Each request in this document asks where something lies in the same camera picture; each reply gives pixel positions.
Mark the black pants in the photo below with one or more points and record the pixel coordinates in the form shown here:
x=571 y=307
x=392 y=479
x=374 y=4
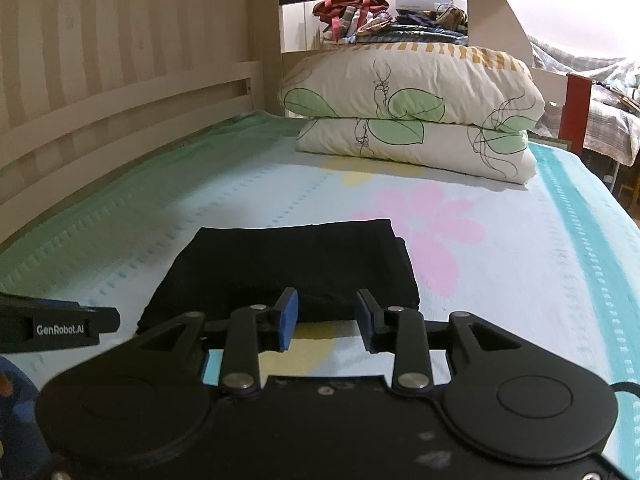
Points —
x=300 y=260

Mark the person's left forearm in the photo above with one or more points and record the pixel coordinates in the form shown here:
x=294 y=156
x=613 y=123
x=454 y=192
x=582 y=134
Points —
x=17 y=420

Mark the cream wooden bed frame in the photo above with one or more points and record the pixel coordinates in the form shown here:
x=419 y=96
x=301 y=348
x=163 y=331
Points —
x=125 y=85

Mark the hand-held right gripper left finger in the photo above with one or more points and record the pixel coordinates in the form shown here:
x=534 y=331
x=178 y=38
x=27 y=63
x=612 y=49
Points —
x=288 y=320

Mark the pile of clothes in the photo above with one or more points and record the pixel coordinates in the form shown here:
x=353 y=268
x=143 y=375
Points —
x=390 y=22

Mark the red wooden bed post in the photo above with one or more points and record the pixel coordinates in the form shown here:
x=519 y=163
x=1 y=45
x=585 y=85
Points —
x=578 y=110

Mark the leaf print pillow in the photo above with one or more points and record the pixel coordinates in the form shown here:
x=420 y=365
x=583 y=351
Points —
x=425 y=85
x=435 y=147

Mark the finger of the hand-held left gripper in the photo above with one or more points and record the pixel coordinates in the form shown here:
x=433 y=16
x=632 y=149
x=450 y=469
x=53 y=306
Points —
x=109 y=321

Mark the floral bed sheet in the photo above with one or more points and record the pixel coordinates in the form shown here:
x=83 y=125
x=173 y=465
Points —
x=500 y=270

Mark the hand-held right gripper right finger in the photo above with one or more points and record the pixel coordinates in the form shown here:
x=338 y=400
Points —
x=363 y=322

